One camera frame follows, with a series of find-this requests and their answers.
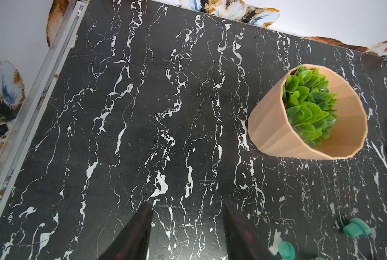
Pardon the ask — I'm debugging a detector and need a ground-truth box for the teal cap white stamp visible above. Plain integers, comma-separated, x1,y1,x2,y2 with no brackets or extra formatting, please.
269,230,296,260

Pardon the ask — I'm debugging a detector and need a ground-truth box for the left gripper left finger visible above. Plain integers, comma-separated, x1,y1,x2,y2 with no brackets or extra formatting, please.
98,201,153,260

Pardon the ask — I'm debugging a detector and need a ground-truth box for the teal stamp far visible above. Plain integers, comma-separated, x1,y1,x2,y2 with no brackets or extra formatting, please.
335,216,372,239

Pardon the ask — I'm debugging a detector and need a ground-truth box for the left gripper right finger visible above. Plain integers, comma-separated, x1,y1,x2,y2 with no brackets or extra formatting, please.
223,200,271,260

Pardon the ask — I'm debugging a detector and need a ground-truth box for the green succulent plant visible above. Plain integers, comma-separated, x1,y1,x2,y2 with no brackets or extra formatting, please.
282,65,337,148

